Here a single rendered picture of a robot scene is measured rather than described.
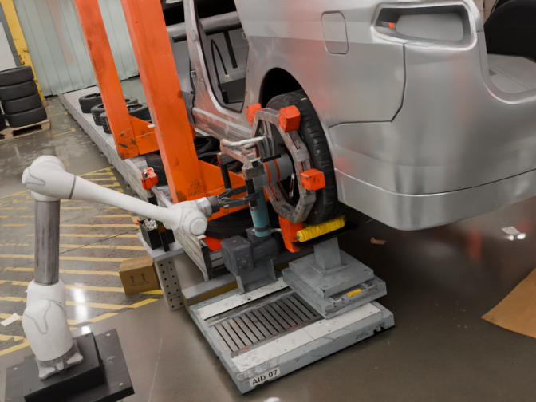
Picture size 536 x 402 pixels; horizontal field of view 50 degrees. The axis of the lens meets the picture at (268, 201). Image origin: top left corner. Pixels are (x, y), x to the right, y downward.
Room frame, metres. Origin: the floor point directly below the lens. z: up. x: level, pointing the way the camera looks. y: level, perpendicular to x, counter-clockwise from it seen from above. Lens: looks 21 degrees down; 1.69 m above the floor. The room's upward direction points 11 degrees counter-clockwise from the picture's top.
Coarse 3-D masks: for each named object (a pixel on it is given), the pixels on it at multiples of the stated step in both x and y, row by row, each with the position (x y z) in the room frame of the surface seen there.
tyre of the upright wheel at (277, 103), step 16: (288, 96) 2.66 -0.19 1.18; (304, 96) 2.65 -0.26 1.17; (304, 112) 2.52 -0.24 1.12; (304, 128) 2.48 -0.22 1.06; (320, 128) 2.47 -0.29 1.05; (320, 144) 2.41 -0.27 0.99; (320, 160) 2.40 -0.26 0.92; (320, 192) 2.43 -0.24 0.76; (336, 192) 2.41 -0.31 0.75; (320, 208) 2.45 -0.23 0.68; (336, 208) 2.46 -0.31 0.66; (352, 208) 2.55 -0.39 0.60
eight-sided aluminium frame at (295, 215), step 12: (264, 108) 2.76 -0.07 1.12; (276, 120) 2.54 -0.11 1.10; (252, 132) 2.86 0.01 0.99; (264, 132) 2.86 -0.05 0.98; (288, 144) 2.47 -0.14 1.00; (300, 144) 2.45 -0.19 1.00; (300, 156) 2.41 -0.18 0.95; (300, 168) 2.41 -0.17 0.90; (300, 180) 2.41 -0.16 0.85; (276, 192) 2.83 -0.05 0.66; (300, 192) 2.43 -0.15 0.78; (312, 192) 2.42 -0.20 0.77; (276, 204) 2.75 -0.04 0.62; (288, 204) 2.72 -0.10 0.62; (300, 204) 2.45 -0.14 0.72; (312, 204) 2.46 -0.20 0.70; (288, 216) 2.61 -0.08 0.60; (300, 216) 2.51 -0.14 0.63
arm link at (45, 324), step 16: (32, 304) 2.09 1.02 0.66; (48, 304) 2.08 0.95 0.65; (32, 320) 2.02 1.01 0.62; (48, 320) 2.03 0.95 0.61; (64, 320) 2.08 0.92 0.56; (32, 336) 2.01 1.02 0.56; (48, 336) 2.01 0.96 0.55; (64, 336) 2.04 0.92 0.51; (48, 352) 2.00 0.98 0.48; (64, 352) 2.03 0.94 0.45
